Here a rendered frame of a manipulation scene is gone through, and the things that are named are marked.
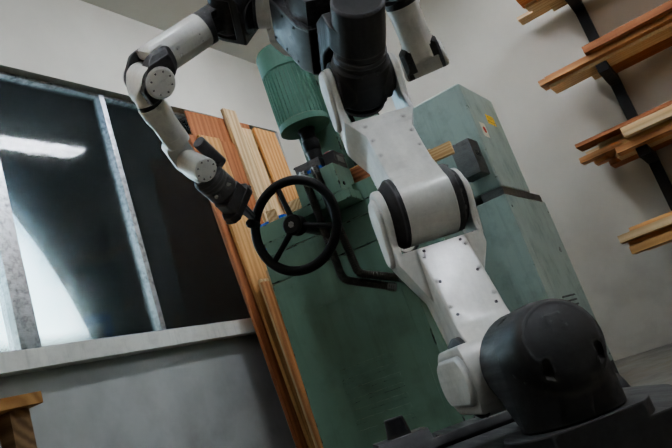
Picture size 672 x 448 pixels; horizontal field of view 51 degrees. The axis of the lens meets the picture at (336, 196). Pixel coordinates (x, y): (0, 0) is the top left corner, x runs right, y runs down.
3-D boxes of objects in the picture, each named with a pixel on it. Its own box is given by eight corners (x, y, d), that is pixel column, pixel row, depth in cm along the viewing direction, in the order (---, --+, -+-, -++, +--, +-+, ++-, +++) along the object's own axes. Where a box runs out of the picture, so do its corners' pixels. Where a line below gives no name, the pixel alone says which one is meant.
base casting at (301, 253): (270, 285, 223) (262, 258, 226) (342, 285, 275) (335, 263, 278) (396, 231, 208) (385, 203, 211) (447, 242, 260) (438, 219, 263)
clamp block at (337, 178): (300, 208, 211) (291, 181, 214) (320, 213, 224) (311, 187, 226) (343, 189, 206) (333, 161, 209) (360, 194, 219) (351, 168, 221)
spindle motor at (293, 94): (272, 135, 238) (245, 56, 246) (296, 145, 254) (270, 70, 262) (316, 112, 232) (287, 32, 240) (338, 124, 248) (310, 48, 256)
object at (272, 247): (268, 256, 225) (264, 244, 226) (298, 258, 244) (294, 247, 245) (378, 207, 211) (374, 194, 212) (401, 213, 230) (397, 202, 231)
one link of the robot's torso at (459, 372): (598, 380, 111) (564, 301, 115) (483, 423, 108) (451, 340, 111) (550, 386, 131) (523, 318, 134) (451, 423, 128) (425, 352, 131)
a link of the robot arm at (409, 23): (454, 71, 197) (425, -3, 187) (410, 90, 199) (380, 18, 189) (446, 59, 207) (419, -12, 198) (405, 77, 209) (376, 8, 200)
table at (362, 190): (241, 246, 218) (235, 228, 220) (287, 251, 246) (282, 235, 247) (417, 166, 198) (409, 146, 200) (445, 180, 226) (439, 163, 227)
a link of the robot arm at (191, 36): (133, 63, 161) (207, 15, 170) (108, 57, 170) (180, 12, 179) (156, 106, 167) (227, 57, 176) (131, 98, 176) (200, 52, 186)
